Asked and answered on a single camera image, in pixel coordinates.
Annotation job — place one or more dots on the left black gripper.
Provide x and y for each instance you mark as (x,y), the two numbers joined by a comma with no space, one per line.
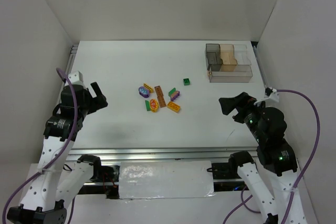
(92,100)

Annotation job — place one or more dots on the lower brown lego plate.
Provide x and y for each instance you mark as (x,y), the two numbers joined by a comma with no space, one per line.
(161,101)

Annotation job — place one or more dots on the purple paw lego brick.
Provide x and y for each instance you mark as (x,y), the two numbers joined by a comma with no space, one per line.
(144,92)

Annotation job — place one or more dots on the aluminium frame rail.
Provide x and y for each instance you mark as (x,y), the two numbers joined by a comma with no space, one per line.
(159,154)

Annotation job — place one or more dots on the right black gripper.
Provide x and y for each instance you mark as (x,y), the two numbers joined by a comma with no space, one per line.
(240,109)

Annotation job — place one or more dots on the green sloped lego brick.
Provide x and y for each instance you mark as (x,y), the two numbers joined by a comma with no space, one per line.
(171,92)

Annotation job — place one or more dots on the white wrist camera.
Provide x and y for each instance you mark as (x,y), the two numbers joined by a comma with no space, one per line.
(270,94)
(75,77)

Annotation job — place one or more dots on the small green lego brick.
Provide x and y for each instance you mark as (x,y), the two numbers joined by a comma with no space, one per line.
(186,82)

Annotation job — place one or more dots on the upper brown lego plate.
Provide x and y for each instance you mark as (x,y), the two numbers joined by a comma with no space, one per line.
(158,91)

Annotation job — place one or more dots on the yellow flower lego brick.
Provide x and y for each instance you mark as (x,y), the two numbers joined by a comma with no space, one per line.
(154,105)

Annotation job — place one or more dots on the long front clear container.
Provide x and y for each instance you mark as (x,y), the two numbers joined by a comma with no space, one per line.
(241,74)

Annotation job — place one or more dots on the smoky grey container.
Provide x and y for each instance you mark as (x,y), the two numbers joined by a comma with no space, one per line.
(213,59)

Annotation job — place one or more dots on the yellow 2x3 lego brick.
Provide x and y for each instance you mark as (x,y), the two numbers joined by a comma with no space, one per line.
(173,106)

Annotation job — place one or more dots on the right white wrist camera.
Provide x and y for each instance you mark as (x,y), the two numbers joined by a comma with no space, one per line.
(270,94)

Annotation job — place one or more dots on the yellow striped lego brick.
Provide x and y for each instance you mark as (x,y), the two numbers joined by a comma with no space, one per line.
(151,90)

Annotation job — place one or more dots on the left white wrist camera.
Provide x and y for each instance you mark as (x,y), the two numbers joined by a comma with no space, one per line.
(75,77)

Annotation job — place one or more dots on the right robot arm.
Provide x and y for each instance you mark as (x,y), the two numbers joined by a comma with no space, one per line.
(282,204)

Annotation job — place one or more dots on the brown lego plate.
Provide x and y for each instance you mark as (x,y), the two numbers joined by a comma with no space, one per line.
(161,101)
(158,91)

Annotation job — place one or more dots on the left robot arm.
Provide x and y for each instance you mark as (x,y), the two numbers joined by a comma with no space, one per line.
(47,198)

